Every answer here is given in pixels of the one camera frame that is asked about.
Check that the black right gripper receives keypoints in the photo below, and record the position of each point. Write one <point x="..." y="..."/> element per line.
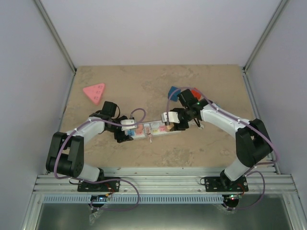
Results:
<point x="180" y="127"/>

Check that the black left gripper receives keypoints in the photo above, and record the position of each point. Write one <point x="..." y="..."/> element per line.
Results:
<point x="122" y="137"/>

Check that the blue cube socket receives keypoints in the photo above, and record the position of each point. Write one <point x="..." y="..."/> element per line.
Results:
<point x="173" y="93"/>

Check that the red cube socket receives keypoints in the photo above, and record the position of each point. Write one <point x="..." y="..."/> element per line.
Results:
<point x="196" y="93"/>

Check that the white power strip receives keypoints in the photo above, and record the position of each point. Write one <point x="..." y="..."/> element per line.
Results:
<point x="154" y="133"/>

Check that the pink power strip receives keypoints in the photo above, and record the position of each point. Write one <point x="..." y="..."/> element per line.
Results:
<point x="94" y="93"/>

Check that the beige cube socket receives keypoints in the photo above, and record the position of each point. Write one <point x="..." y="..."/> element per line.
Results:
<point x="170" y="127"/>

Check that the small white round charger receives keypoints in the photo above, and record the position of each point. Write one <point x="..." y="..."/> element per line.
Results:
<point x="155" y="125"/>

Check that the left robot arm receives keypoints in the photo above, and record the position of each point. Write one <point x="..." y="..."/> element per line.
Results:
<point x="66" y="152"/>

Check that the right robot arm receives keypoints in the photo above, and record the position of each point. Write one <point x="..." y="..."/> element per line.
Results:
<point x="253" y="143"/>

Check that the pink rectangular adapter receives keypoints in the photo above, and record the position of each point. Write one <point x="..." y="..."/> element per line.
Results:
<point x="139" y="131"/>

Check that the white usb charger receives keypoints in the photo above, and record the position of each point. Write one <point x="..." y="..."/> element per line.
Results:
<point x="147" y="128"/>

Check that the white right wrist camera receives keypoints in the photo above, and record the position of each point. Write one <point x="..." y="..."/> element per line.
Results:
<point x="170" y="117"/>

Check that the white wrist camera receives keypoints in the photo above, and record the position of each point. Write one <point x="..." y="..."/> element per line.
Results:
<point x="128" y="124"/>
<point x="170" y="117"/>

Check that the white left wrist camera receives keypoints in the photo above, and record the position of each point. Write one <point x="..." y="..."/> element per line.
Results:
<point x="128" y="124"/>

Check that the grey slotted cable duct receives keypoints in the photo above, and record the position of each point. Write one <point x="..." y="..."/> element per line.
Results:
<point x="133" y="199"/>

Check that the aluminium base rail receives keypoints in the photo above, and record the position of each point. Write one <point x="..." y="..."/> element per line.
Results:
<point x="174" y="180"/>

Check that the aluminium frame post right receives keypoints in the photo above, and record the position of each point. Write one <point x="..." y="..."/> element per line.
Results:
<point x="268" y="29"/>

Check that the aluminium frame post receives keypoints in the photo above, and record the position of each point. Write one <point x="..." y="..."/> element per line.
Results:
<point x="44" y="14"/>
<point x="268" y="29"/>

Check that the aluminium frame post left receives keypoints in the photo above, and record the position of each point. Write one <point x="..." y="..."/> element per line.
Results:
<point x="44" y="14"/>

